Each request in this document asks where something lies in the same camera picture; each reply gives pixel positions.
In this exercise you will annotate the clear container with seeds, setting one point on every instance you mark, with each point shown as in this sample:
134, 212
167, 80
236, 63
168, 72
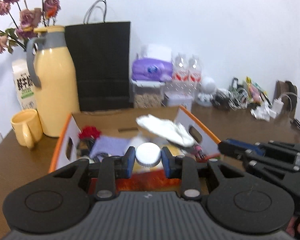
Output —
147, 94

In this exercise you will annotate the middle water bottle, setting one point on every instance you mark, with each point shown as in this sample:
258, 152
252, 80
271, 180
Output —
195, 71

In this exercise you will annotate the white cloth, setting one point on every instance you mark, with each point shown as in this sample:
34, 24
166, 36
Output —
167, 129

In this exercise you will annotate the yellow thermos jug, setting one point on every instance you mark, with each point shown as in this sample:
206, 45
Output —
53, 74

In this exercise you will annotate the black paper shopping bag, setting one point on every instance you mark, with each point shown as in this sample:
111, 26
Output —
100, 52

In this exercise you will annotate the person's right hand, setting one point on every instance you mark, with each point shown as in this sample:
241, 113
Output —
293, 228

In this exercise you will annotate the white decorated tin box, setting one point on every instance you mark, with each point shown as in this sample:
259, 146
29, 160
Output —
172, 99

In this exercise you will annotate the white round jar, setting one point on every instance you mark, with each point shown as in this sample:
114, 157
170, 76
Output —
148, 154

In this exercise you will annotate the white milk carton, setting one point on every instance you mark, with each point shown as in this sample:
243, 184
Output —
23, 84

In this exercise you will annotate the colourful snack packet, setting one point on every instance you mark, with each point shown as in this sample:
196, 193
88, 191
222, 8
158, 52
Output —
255, 92

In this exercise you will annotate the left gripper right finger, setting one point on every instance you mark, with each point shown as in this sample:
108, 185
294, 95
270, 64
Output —
187, 170

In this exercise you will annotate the left water bottle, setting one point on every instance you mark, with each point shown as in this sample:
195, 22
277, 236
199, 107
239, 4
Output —
180, 73

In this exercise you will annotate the orange red cloth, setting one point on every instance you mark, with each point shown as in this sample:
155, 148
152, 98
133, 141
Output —
146, 181

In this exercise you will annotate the red flower ornament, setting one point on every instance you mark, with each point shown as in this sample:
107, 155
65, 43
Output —
89, 132

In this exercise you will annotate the purple cloth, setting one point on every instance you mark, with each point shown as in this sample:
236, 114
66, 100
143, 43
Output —
110, 145

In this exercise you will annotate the water bottle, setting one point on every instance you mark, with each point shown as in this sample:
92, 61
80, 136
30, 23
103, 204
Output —
195, 71
180, 73

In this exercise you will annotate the pink hair brush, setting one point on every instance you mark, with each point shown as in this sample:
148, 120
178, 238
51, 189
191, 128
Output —
198, 153

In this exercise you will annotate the crumpled white paper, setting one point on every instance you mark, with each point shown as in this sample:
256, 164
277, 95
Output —
263, 112

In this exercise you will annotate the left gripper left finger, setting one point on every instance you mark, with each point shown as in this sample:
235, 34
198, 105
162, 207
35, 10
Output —
109, 170

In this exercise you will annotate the purple tissue pack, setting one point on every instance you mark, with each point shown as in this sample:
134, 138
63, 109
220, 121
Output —
154, 63

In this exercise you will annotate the white robot figure speaker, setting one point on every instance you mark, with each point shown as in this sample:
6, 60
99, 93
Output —
206, 91

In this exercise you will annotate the orange white cardboard box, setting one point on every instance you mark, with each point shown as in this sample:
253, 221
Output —
122, 124

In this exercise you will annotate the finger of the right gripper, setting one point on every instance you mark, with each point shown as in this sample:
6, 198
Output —
235, 148

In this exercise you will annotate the brown wallet stand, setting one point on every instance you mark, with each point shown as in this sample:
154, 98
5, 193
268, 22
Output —
288, 92

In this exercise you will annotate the yellow mug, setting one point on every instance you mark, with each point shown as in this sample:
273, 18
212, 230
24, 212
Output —
27, 127

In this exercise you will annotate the dried pink flower bouquet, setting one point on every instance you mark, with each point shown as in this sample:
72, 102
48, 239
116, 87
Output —
25, 21

